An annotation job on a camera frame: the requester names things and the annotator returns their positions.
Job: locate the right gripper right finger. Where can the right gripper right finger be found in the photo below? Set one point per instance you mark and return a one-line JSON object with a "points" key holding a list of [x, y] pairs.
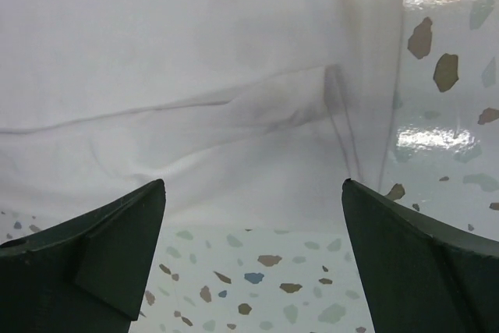
{"points": [[420, 274]]}

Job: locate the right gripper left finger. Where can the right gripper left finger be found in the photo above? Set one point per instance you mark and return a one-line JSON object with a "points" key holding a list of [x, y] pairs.
{"points": [[87, 274]]}

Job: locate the white t shirt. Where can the white t shirt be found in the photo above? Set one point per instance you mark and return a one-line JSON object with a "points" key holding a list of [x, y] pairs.
{"points": [[253, 112]]}

